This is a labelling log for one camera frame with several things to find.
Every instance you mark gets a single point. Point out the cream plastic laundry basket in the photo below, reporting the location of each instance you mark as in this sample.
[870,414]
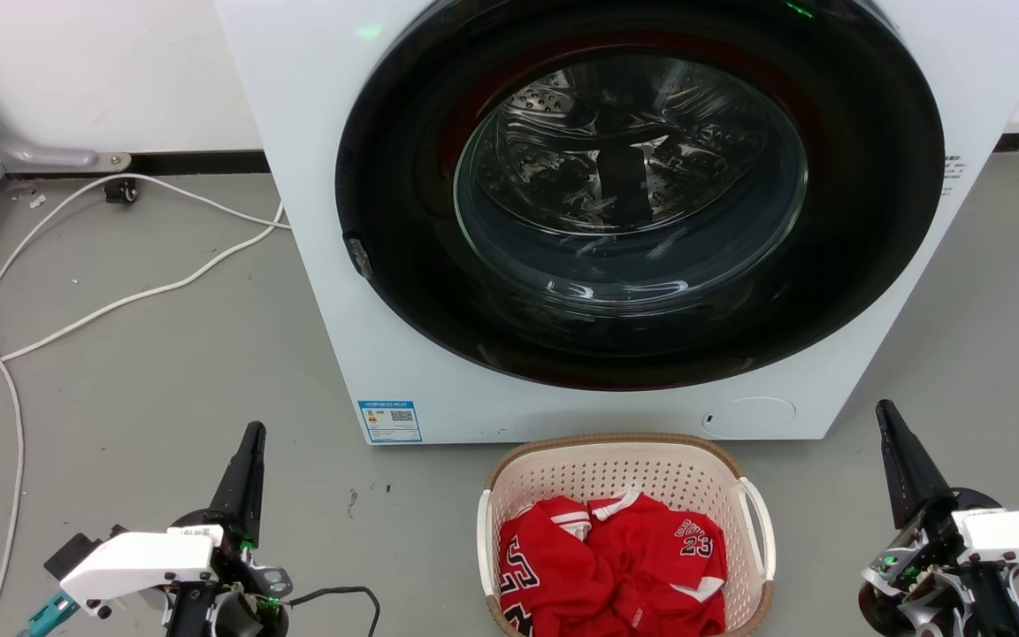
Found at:
[633,464]

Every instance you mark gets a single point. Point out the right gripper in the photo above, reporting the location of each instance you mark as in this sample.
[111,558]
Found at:
[934,575]

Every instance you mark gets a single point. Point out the red jersey small 23 print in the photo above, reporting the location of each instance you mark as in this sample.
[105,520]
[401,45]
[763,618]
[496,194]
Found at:
[660,566]

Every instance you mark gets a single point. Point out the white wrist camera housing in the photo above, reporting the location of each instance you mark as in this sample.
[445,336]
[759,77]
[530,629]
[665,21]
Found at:
[1018,535]
[138,562]

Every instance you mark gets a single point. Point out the steel washer drum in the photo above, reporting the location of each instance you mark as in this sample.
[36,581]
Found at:
[624,168]

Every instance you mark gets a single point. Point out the black round washer door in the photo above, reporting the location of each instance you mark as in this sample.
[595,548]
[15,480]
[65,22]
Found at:
[403,177]

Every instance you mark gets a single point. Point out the small black floor caster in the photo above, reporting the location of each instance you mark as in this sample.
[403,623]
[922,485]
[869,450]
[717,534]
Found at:
[121,191]

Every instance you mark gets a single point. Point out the blue white energy label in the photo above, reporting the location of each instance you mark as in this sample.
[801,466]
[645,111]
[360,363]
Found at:
[390,422]

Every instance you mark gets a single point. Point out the red jersey large white number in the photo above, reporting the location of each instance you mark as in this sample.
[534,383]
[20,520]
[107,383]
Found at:
[554,575]

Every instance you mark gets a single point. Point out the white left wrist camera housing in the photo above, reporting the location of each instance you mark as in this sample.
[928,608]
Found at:
[138,562]

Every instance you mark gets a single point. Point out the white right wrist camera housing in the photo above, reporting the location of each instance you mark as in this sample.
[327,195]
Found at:
[1018,535]

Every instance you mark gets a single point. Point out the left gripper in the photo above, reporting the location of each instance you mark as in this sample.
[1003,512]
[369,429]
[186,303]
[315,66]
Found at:
[235,566]

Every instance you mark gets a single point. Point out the grey washer door latch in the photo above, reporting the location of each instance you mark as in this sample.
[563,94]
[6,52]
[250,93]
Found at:
[359,257]

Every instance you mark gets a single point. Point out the round white filter cover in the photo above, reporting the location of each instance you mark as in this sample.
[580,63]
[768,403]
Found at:
[753,418]

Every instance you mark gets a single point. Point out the white front-load washing machine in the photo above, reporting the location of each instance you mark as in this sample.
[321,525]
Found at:
[324,133]

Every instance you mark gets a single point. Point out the small black text label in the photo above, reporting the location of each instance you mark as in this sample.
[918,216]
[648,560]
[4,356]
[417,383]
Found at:
[952,175]

